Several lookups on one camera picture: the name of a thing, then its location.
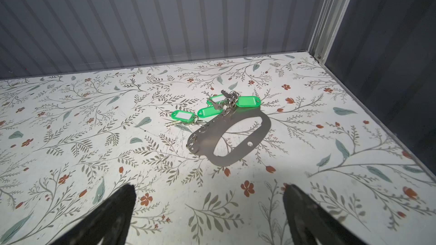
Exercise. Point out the green key tag back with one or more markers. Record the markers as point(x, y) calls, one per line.
point(218, 99)

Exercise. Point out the green key tag with key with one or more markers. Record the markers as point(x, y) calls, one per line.
point(181, 117)

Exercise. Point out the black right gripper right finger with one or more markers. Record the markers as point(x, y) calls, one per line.
point(310, 224)

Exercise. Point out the aluminium frame corner post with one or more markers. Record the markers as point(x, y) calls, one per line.
point(326, 28)

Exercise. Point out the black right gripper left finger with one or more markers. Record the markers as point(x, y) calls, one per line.
point(108, 224)

